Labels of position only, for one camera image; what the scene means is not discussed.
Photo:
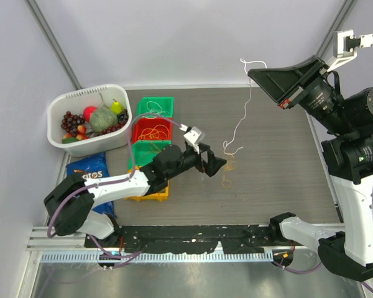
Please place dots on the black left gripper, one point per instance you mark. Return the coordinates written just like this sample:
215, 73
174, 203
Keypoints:
213, 164

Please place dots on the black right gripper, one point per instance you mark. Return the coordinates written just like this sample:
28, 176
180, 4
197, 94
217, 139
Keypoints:
276, 81

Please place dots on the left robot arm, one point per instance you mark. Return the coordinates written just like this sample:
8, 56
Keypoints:
71, 204

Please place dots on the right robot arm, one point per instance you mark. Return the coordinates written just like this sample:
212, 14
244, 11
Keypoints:
349, 161

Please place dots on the yellow bin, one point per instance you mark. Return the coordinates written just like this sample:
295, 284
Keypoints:
160, 195

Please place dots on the red bin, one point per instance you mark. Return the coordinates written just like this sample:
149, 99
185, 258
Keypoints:
148, 129

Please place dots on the near green bin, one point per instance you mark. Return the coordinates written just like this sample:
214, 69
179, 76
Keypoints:
145, 151

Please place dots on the green bin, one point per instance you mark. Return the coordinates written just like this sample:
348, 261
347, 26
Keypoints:
145, 151
162, 106

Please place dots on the far green bin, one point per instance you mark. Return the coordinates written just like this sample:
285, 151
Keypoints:
162, 106

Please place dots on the yellow toy pear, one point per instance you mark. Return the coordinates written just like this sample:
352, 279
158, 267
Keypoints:
116, 107

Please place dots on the blue Doritos bag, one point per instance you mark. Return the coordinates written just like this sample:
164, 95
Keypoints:
93, 167

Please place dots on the green toy melon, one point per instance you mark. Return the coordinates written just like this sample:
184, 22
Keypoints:
102, 118

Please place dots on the red toy apple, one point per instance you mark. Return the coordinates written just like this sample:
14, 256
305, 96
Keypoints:
88, 111

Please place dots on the small toy fruits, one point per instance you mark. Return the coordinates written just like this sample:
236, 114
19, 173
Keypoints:
76, 134

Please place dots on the dark red toy grapes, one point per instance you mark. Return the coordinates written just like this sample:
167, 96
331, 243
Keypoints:
71, 121

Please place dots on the white plastic basket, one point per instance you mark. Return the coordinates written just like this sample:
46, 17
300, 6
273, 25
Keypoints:
76, 102

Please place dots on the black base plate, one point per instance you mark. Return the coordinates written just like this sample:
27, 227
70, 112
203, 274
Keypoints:
190, 239

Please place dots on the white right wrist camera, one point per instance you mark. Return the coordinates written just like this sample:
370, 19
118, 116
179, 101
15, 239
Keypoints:
345, 47

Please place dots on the right aluminium frame post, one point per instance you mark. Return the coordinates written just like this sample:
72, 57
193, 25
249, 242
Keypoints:
338, 21

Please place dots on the aluminium frame post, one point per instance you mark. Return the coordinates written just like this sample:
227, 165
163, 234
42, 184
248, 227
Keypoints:
338, 21
50, 37

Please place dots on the white slotted cable duct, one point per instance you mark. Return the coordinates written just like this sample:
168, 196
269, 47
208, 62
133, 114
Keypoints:
96, 257

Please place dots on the left aluminium frame post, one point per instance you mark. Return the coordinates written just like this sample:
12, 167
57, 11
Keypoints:
50, 37

